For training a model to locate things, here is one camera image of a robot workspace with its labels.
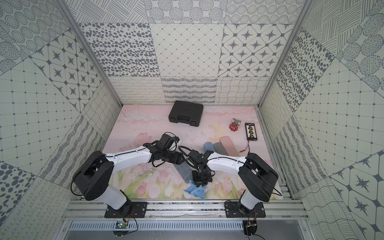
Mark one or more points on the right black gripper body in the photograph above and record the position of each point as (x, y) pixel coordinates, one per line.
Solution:
(200, 177)

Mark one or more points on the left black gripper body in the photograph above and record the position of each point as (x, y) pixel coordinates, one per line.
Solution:
(176, 157)

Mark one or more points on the blue microfiber cloth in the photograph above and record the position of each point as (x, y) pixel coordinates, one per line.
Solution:
(196, 191)

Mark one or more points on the dark grey eyeglass case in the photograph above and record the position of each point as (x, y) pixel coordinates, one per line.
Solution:
(185, 171)

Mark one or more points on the blue eyeglass case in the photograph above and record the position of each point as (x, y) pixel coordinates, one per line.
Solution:
(209, 147)

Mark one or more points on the grey felt eyeglass case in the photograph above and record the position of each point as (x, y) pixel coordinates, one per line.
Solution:
(219, 148)

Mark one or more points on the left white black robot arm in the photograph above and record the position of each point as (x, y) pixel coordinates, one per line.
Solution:
(93, 178)

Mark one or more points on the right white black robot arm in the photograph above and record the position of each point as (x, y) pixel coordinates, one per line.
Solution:
(258, 176)

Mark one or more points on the black plastic tool case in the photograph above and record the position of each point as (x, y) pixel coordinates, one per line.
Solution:
(186, 113)

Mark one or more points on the red valve handwheel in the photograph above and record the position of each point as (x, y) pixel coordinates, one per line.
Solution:
(233, 127)

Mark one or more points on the black box with brass parts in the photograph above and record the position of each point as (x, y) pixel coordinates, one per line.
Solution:
(251, 134)

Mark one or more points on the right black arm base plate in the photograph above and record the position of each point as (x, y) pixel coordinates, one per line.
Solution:
(237, 210)

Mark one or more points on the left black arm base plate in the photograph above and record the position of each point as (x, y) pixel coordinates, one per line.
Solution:
(129, 209)

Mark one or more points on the white slotted cable duct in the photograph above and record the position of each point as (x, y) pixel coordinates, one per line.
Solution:
(173, 225)

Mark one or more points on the aluminium mounting rail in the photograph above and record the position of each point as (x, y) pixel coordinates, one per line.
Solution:
(186, 210)

